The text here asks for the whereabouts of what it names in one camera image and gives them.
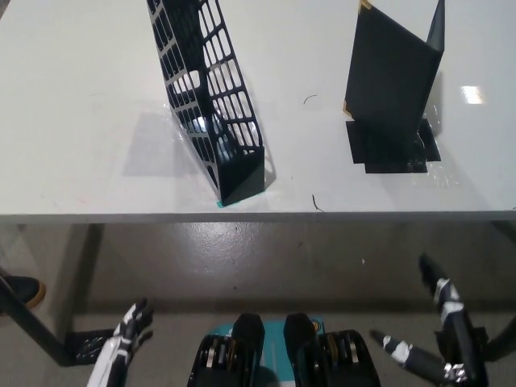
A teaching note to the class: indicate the robot right hand white black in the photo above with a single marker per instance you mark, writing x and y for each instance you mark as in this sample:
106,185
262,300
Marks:
459,342

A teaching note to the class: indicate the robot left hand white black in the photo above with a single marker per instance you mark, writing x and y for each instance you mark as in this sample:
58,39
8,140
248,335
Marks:
111,354

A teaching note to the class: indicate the black mesh file shelf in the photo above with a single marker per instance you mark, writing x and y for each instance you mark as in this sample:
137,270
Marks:
238,177

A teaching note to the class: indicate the black perforated foot plate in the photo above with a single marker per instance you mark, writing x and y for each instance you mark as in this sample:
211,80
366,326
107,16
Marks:
90,342

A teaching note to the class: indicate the black metal stand leg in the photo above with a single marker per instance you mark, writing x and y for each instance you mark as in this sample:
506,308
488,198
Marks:
36,326

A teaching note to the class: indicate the black shoe with tan sole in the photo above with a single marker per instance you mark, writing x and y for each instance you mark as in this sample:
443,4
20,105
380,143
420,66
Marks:
22,288

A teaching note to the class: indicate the teal tape strip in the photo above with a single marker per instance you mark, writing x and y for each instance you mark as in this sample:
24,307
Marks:
221,205

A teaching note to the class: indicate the black tape patch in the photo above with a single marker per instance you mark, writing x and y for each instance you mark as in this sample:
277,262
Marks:
375,149

